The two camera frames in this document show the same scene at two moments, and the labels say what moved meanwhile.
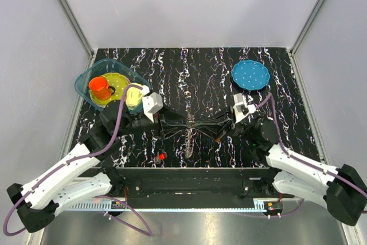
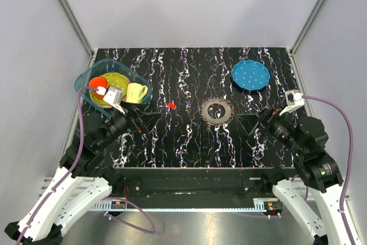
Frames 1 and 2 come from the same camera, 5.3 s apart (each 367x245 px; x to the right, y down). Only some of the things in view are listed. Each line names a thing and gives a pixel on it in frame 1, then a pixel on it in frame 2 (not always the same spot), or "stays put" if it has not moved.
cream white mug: (135, 95) stays put
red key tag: (162, 156) → (171, 105)
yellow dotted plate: (117, 80) stays put
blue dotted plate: (250, 74) stays put
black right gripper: (219, 121) → (250, 121)
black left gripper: (167, 117) → (148, 120)
